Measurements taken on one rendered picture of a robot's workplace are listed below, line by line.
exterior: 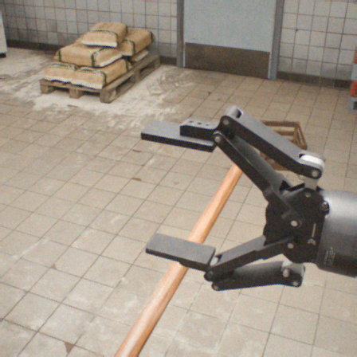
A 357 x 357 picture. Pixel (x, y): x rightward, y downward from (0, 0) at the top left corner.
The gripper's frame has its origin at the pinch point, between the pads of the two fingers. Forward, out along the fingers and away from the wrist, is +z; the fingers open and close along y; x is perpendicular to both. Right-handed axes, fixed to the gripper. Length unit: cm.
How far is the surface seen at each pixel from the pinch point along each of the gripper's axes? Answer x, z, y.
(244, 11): 462, 109, 80
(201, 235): 30.2, 5.3, 28.8
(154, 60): 439, 201, 137
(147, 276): 134, 68, 149
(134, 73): 389, 201, 137
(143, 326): 5.9, 5.7, 28.3
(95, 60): 343, 218, 112
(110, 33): 370, 215, 91
